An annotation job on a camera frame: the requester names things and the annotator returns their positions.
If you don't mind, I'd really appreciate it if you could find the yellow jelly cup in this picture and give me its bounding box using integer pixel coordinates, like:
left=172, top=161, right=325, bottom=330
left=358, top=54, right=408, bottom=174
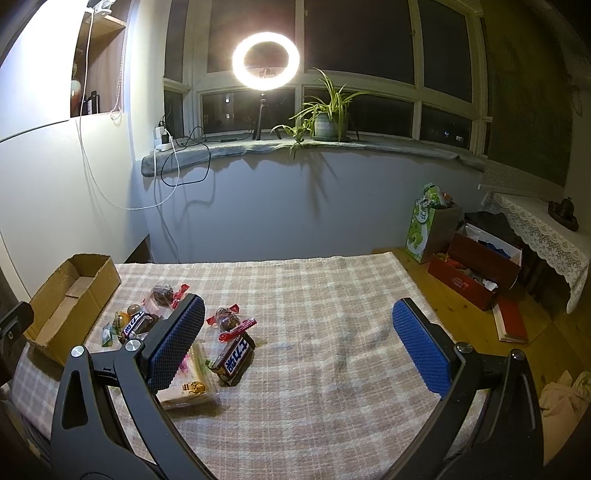
left=111, top=311, right=129, bottom=335

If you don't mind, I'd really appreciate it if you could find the pink sandwich bread pack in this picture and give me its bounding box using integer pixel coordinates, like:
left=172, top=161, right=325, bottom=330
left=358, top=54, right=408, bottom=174
left=156, top=342, right=218, bottom=410

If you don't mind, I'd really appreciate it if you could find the snickers bar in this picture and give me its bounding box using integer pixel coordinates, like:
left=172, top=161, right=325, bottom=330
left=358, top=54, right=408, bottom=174
left=119, top=310, right=159, bottom=344
left=206, top=333, right=256, bottom=386

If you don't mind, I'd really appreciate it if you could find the chocolate cake red-edged pack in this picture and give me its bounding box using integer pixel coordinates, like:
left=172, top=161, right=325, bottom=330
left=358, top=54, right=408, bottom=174
left=205, top=304, right=256, bottom=343

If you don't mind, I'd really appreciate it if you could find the teal mint candy packet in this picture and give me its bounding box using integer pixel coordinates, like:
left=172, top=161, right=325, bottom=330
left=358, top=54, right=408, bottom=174
left=101, top=323, right=115, bottom=348

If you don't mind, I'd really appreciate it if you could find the brown cardboard box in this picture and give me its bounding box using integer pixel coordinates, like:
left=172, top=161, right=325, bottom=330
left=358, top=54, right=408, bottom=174
left=25, top=253, right=120, bottom=366

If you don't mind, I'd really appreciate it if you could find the red storage box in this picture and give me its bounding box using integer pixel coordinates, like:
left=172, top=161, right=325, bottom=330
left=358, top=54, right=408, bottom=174
left=428, top=223, right=522, bottom=311

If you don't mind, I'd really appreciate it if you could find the pink plaid tablecloth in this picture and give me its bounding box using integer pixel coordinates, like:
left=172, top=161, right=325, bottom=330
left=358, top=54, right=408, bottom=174
left=11, top=252, right=491, bottom=480

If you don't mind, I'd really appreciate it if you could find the white lace table cover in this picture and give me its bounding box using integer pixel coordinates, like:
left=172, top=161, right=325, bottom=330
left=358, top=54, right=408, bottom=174
left=482, top=192, right=590, bottom=314

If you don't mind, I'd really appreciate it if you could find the white power adapter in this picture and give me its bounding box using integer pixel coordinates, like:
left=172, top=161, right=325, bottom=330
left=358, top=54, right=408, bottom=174
left=154, top=120, right=172, bottom=152

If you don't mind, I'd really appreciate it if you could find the green paper bag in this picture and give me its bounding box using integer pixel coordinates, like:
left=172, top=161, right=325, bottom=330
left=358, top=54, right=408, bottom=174
left=405, top=183, right=462, bottom=264

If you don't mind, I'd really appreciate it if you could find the potted spider plant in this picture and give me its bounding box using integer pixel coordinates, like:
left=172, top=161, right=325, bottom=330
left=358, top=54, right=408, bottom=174
left=270, top=68, right=368, bottom=159

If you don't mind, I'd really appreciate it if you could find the wooden wall shelf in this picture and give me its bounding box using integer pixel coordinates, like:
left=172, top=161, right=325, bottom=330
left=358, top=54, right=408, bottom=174
left=70, top=1, right=131, bottom=117

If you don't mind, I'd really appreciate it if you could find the white ring light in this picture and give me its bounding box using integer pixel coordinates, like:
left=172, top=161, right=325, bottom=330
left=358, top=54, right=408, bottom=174
left=231, top=31, right=301, bottom=92

